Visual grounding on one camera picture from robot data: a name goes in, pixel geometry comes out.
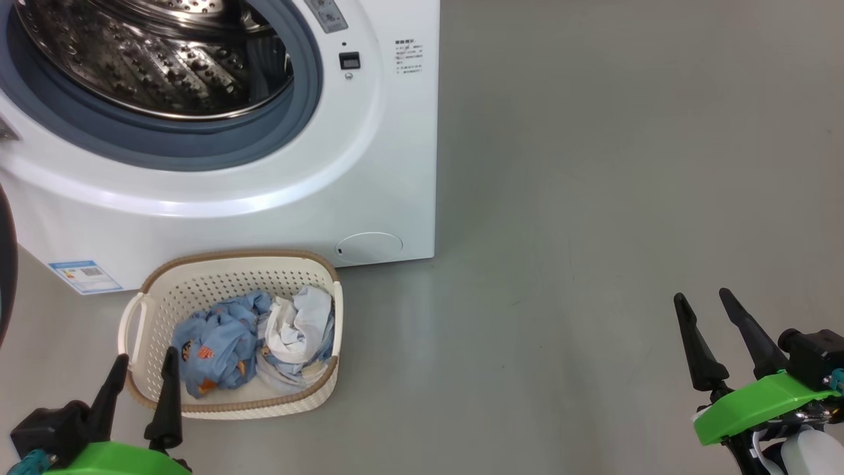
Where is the blue cartoon print garment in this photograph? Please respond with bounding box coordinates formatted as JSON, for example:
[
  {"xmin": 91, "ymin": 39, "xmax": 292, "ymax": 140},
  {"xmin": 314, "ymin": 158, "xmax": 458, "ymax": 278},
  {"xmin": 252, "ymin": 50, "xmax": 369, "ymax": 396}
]
[{"xmin": 173, "ymin": 290, "xmax": 272, "ymax": 400}]

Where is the round white filter cover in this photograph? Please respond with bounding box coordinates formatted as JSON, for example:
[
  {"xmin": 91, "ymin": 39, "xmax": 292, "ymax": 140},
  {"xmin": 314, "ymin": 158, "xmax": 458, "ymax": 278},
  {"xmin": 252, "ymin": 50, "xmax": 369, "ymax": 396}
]
[{"xmin": 335, "ymin": 232, "xmax": 404, "ymax": 266}]

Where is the grey plate beside opening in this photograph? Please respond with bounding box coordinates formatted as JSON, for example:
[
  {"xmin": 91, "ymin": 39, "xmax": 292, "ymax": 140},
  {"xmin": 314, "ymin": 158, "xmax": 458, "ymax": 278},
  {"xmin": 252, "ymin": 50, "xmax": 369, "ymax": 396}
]
[{"xmin": 304, "ymin": 0, "xmax": 349, "ymax": 34}]

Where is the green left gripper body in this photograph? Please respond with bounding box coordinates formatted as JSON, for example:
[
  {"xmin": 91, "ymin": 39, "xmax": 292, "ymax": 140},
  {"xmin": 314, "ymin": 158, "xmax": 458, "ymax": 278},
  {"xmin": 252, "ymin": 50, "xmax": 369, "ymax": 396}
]
[{"xmin": 41, "ymin": 440, "xmax": 193, "ymax": 475}]

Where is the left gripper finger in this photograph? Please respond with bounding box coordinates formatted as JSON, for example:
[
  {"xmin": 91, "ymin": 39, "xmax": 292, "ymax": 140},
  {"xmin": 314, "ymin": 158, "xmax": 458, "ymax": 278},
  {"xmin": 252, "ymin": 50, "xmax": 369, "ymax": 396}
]
[
  {"xmin": 87, "ymin": 354, "xmax": 130, "ymax": 444},
  {"xmin": 144, "ymin": 346, "xmax": 184, "ymax": 453}
]

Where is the grey washing machine door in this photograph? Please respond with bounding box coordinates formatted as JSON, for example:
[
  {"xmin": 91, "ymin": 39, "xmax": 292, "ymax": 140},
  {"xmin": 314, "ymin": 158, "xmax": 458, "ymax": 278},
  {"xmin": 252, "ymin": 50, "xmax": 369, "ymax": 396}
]
[{"xmin": 0, "ymin": 183, "xmax": 19, "ymax": 348}]

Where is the cream perforated laundry basket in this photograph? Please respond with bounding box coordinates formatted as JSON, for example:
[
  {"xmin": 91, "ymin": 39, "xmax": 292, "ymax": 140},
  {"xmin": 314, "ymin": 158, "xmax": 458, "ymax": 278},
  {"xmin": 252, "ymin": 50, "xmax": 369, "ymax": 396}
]
[{"xmin": 117, "ymin": 249, "xmax": 344, "ymax": 421}]

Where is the printed text warning label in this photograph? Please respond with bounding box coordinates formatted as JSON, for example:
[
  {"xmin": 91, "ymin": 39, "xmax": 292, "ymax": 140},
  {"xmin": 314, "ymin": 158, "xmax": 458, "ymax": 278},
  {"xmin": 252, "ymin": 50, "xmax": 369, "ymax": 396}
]
[{"xmin": 394, "ymin": 38, "xmax": 424, "ymax": 75}]

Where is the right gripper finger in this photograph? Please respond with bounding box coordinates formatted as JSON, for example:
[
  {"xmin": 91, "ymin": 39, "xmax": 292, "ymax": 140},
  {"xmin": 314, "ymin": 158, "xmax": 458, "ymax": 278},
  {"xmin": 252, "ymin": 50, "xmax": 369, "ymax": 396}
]
[
  {"xmin": 673, "ymin": 293, "xmax": 733, "ymax": 399},
  {"xmin": 718, "ymin": 287, "xmax": 789, "ymax": 381}
]

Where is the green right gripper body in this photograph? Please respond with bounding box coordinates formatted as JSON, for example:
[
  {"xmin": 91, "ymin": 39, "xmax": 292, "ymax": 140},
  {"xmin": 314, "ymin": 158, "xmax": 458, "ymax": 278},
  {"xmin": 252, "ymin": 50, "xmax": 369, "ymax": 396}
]
[{"xmin": 692, "ymin": 371, "xmax": 842, "ymax": 447}]

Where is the white pale blue garment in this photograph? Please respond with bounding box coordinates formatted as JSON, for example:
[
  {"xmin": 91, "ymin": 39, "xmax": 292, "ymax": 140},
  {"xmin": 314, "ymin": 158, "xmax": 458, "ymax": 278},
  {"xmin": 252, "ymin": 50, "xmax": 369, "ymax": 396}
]
[{"xmin": 256, "ymin": 285, "xmax": 335, "ymax": 396}]

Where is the grey rubber door gasket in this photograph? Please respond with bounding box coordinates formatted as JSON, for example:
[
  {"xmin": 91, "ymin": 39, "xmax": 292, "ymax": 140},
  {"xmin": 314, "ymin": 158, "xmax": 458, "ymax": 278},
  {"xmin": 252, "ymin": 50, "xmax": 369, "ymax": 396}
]
[{"xmin": 0, "ymin": 0, "xmax": 324, "ymax": 173}]

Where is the white front-load washing machine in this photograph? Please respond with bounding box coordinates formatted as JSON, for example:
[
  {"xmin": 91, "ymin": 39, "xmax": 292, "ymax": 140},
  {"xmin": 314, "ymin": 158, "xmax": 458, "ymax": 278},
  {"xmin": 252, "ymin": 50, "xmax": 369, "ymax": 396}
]
[{"xmin": 0, "ymin": 0, "xmax": 441, "ymax": 296}]

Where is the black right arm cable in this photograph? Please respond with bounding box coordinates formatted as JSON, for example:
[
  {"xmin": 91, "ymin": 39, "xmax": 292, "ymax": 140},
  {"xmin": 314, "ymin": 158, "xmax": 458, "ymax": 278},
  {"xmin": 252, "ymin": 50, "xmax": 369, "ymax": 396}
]
[{"xmin": 724, "ymin": 429, "xmax": 773, "ymax": 475}]

